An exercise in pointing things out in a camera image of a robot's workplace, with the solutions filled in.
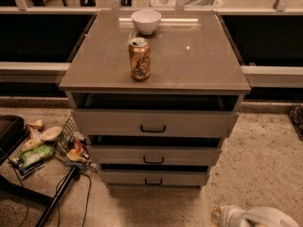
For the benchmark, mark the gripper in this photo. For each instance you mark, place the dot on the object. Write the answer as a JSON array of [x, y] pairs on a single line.
[[240, 218]]

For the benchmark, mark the grey bottom drawer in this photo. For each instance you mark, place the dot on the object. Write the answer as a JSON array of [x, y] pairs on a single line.
[[154, 175]]

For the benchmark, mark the grey drawer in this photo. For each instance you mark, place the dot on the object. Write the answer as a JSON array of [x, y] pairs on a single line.
[[155, 123], [165, 156], [154, 175]]

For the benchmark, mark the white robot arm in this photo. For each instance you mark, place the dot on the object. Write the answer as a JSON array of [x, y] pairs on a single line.
[[267, 217]]

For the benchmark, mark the grey drawer cabinet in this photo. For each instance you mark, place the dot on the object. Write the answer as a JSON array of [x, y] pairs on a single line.
[[193, 69]]

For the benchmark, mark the grey middle drawer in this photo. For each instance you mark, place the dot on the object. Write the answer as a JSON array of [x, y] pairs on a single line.
[[165, 156]]

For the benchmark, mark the grey top drawer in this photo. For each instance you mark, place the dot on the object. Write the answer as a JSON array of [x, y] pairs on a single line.
[[155, 123]]

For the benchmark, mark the black tripod leg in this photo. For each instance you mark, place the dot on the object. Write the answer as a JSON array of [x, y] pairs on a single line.
[[62, 186]]

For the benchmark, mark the gold soda can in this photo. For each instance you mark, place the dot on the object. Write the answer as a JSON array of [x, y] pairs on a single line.
[[140, 58]]

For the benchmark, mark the small white bowl on floor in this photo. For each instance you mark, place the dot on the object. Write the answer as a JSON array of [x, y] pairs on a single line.
[[51, 134]]

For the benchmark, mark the green snack bag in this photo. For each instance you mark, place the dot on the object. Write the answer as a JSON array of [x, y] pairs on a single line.
[[36, 155]]

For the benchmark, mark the white ceramic bowl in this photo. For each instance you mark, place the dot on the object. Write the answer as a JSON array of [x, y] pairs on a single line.
[[146, 21]]

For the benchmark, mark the black box at left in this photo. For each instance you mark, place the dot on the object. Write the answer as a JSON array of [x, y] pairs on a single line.
[[12, 133]]

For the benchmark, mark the wire basket at right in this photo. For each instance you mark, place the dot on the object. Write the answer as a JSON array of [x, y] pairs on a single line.
[[296, 116]]

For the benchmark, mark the wire basket with items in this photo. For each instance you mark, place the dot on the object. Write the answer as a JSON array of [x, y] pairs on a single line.
[[71, 148]]

